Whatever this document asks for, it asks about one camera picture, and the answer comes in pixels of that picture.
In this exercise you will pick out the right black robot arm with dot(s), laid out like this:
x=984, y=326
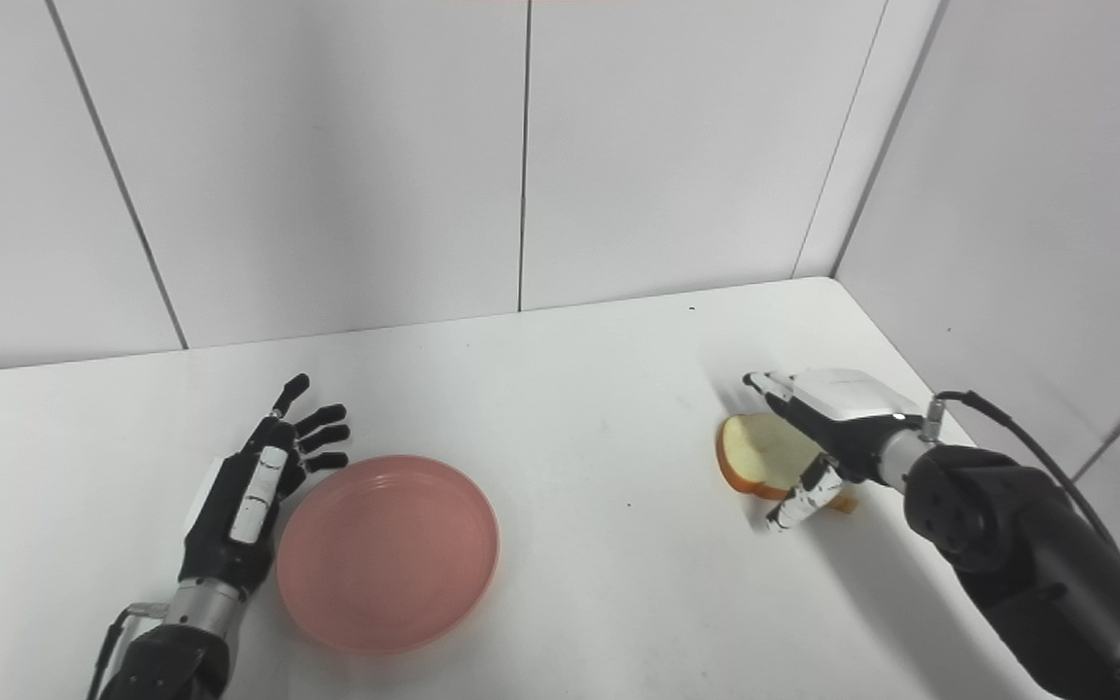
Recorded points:
x=1036, y=554

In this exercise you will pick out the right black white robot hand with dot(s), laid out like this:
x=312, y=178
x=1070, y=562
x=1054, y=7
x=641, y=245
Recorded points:
x=832, y=428

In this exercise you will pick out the pink round plate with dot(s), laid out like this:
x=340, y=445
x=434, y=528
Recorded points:
x=387, y=552

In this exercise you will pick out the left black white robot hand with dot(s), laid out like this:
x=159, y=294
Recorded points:
x=249, y=496

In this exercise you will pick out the slice of white bread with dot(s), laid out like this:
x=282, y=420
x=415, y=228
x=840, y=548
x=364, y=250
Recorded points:
x=764, y=457

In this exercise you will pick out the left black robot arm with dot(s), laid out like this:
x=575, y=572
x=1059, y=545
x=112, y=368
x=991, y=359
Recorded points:
x=176, y=642

